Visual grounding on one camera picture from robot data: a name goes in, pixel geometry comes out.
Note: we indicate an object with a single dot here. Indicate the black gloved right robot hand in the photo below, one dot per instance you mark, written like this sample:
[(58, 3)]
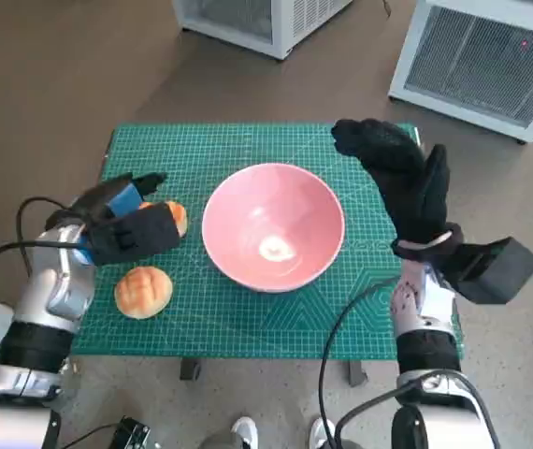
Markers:
[(407, 182)]

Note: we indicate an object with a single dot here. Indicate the large white mesh cabinet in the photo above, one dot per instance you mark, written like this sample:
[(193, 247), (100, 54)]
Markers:
[(481, 61)]

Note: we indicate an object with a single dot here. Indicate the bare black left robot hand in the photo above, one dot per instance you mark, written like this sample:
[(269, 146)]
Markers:
[(145, 234)]

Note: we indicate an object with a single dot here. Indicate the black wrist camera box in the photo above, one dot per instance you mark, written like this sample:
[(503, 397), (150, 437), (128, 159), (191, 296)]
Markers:
[(495, 271), (93, 196)]

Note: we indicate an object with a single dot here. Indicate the white shoe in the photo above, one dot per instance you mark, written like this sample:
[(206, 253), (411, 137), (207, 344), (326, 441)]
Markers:
[(321, 435), (245, 432)]

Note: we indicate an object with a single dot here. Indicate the black device with connector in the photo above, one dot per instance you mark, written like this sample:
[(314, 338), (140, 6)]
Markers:
[(131, 432)]

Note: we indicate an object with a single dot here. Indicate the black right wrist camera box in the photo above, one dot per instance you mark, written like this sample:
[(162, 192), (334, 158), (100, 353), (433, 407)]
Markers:
[(495, 271)]

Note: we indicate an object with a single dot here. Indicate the pink bowl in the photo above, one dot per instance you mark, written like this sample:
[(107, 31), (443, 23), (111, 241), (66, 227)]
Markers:
[(271, 220)]

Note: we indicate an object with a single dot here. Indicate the oblong striped orange toy bread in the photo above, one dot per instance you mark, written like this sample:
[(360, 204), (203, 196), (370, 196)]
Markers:
[(178, 217)]

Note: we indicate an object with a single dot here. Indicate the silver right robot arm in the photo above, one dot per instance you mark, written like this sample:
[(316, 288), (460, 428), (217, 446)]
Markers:
[(416, 318)]

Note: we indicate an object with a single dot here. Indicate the small white mesh cabinet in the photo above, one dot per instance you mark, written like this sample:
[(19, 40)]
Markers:
[(285, 23)]

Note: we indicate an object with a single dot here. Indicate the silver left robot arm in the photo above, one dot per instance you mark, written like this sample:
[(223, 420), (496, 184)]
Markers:
[(56, 290)]

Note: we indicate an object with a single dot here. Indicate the round toy bread bun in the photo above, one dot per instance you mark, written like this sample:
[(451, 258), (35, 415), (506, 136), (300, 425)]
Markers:
[(144, 292)]

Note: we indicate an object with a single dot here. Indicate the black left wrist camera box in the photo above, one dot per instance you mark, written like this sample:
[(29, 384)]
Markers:
[(93, 196)]

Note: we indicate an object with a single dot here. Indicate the green cutting mat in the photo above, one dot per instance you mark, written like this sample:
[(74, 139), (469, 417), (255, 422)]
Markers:
[(229, 318)]

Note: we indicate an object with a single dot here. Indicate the dark grey table foot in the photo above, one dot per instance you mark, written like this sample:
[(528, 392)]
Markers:
[(356, 372), (191, 369)]

